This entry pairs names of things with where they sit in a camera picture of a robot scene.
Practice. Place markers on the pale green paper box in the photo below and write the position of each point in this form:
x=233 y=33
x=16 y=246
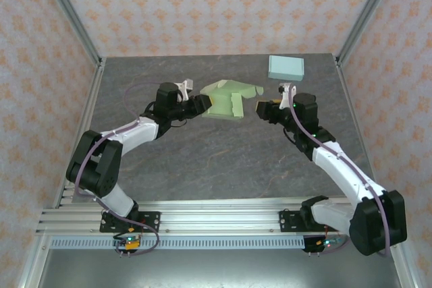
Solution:
x=222 y=102

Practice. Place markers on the light blue paper box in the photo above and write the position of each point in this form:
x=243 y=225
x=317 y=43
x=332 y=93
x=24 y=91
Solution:
x=286 y=68

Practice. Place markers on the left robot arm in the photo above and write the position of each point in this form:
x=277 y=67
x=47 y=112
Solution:
x=101 y=160

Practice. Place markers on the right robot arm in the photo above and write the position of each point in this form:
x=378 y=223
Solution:
x=347 y=173

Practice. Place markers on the small circuit board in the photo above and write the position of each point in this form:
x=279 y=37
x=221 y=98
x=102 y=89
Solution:
x=128 y=242
x=329 y=242

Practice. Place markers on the grey metal sheet panel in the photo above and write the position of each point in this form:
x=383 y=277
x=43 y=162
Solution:
x=219 y=267

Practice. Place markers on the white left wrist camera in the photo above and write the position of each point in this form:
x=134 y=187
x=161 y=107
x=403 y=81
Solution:
x=185 y=87

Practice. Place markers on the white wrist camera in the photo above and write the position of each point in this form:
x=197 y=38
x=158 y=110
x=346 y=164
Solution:
x=286 y=94
x=185 y=87

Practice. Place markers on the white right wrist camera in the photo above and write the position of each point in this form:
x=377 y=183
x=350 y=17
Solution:
x=286 y=94

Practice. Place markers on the aluminium table side rail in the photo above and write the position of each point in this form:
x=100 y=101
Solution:
x=84 y=126
x=360 y=116

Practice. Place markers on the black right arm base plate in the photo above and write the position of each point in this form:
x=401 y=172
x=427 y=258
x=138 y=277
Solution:
x=287 y=220

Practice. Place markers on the aluminium mounting rail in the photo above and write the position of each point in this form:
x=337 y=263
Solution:
x=219 y=217

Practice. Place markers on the aluminium frame post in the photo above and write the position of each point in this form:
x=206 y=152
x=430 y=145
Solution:
x=364 y=15
x=74 y=15

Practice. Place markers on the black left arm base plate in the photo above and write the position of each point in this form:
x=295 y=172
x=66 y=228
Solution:
x=152 y=220

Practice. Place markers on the aluminium frame leg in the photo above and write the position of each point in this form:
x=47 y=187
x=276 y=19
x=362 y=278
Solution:
x=33 y=264
x=405 y=267

